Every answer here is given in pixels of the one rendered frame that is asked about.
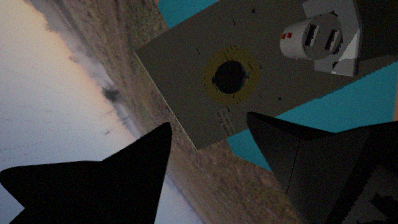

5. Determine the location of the grey cylinder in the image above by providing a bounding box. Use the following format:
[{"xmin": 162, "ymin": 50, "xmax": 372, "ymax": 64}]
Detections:
[{"xmin": 280, "ymin": 13, "xmax": 342, "ymax": 60}]

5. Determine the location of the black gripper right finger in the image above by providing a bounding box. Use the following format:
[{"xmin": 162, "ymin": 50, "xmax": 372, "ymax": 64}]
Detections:
[{"xmin": 247, "ymin": 112, "xmax": 398, "ymax": 224}]

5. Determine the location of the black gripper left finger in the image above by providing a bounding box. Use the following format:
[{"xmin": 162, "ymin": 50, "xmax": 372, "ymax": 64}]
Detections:
[{"xmin": 0, "ymin": 122, "xmax": 172, "ymax": 224}]

